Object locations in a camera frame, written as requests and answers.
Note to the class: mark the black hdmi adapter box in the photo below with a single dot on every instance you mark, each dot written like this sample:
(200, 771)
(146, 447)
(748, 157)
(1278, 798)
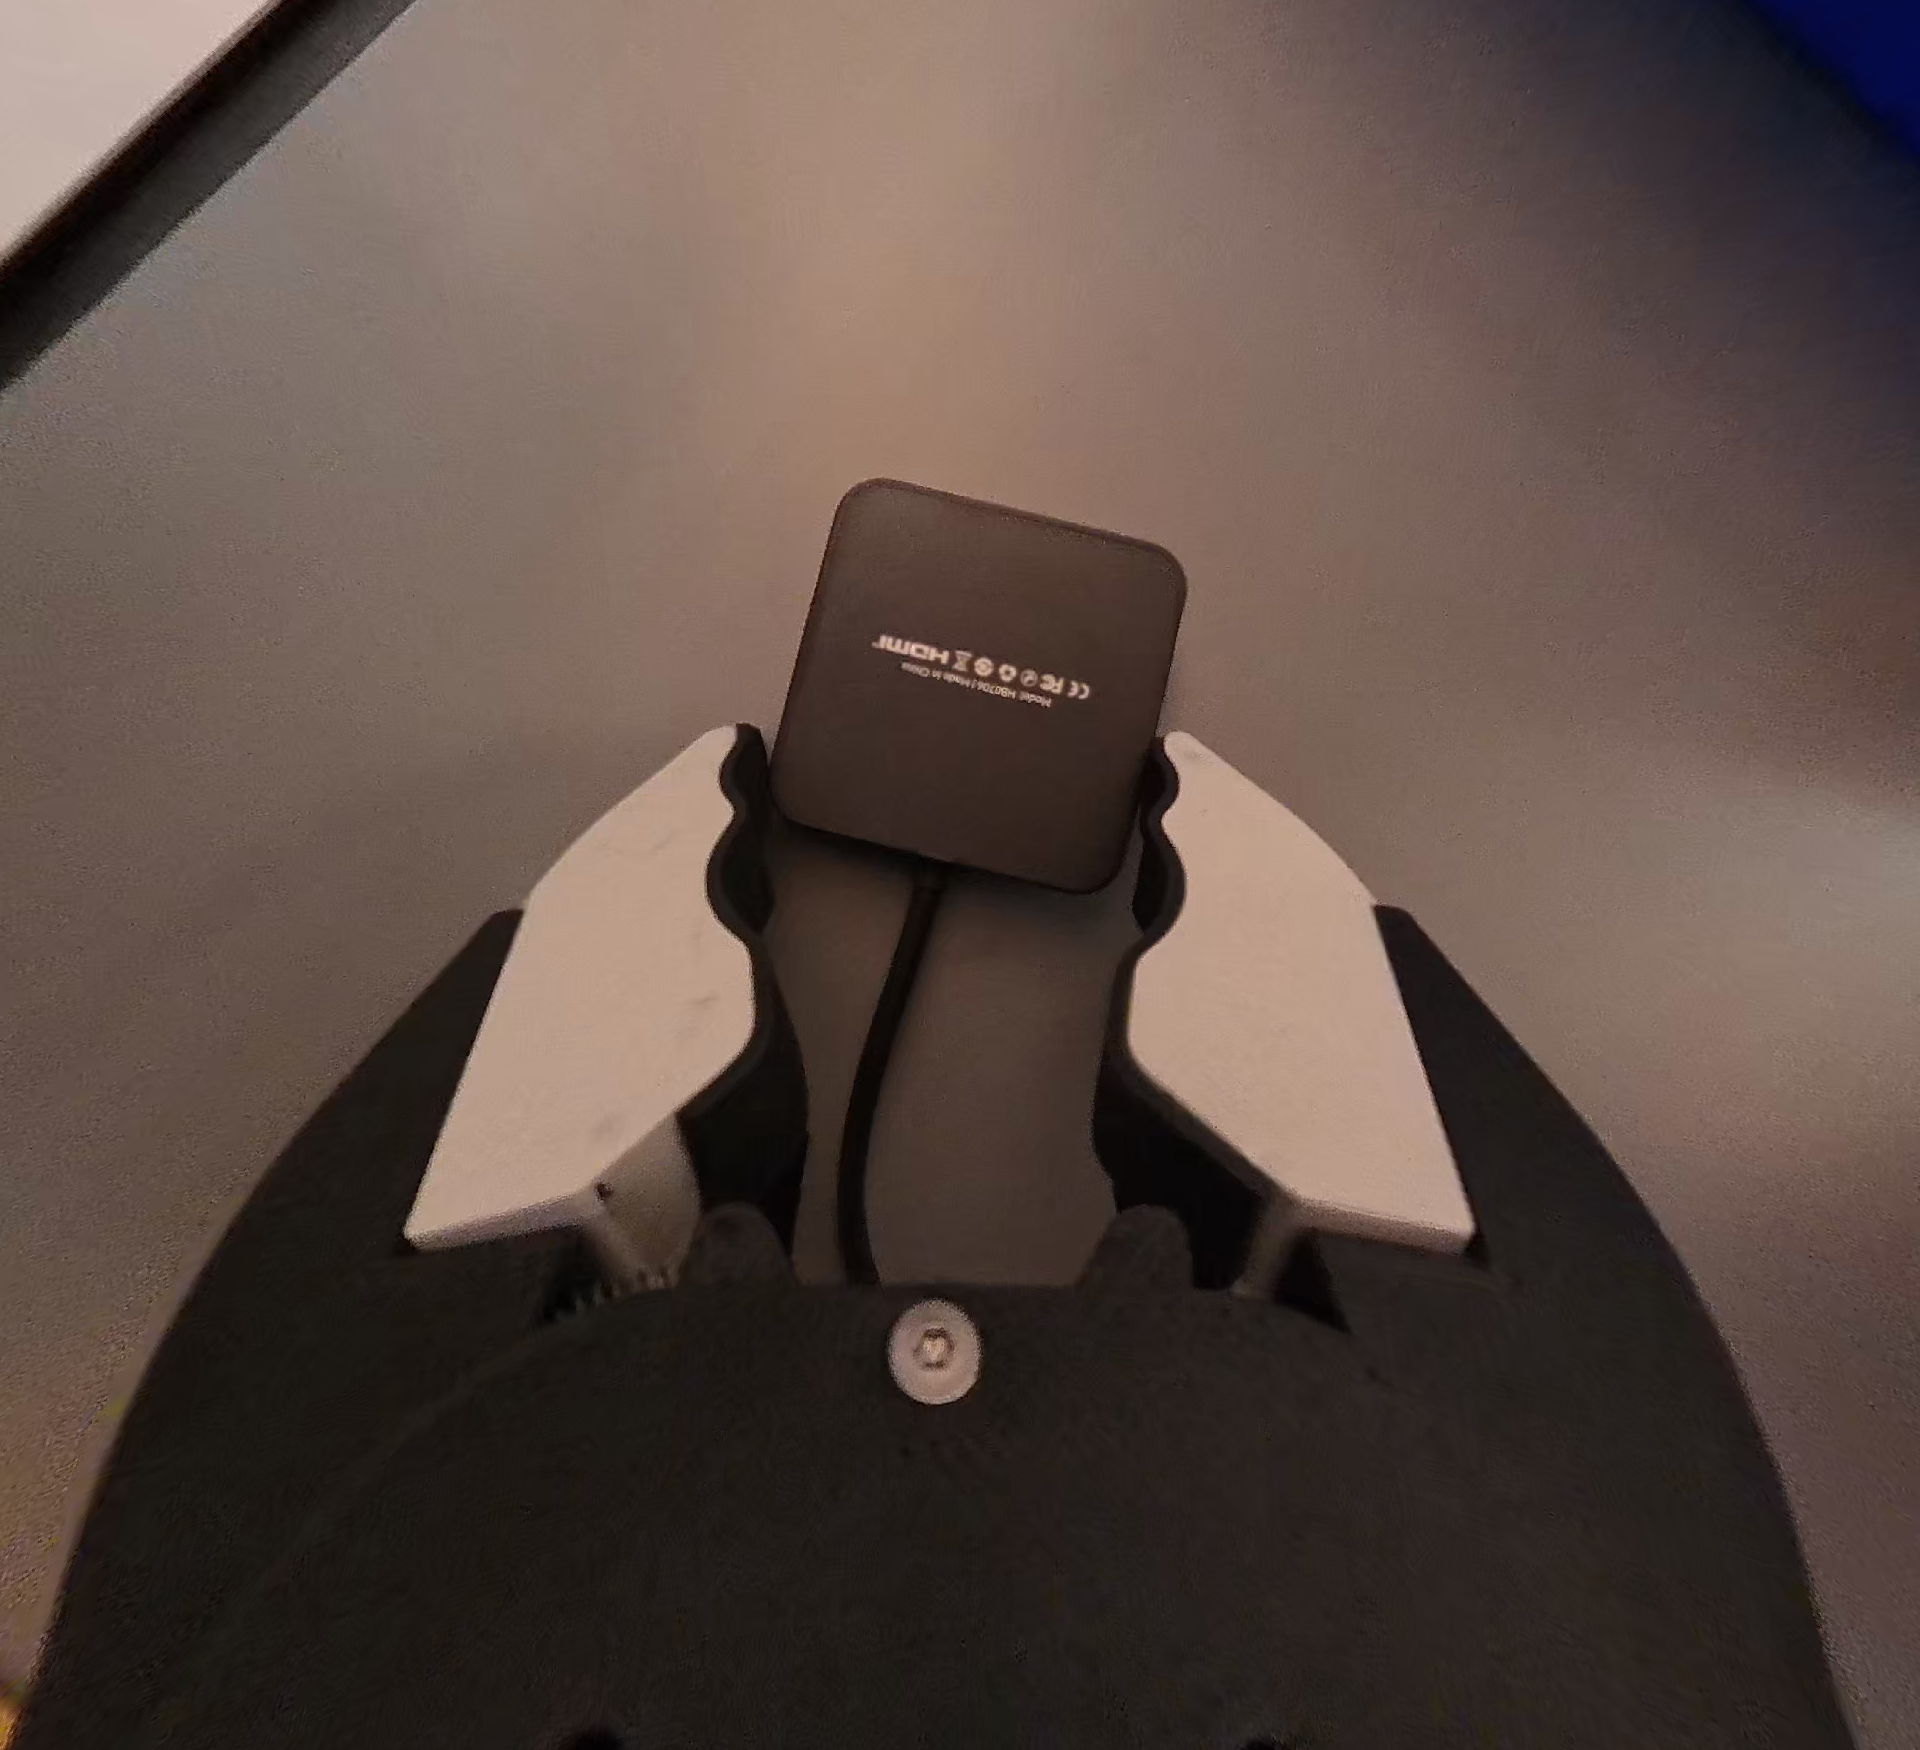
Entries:
(976, 581)

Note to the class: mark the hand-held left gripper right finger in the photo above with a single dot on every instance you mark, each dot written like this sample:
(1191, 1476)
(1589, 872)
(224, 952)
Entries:
(1291, 1015)

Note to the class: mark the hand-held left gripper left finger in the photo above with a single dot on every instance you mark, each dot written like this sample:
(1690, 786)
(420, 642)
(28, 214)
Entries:
(600, 1001)

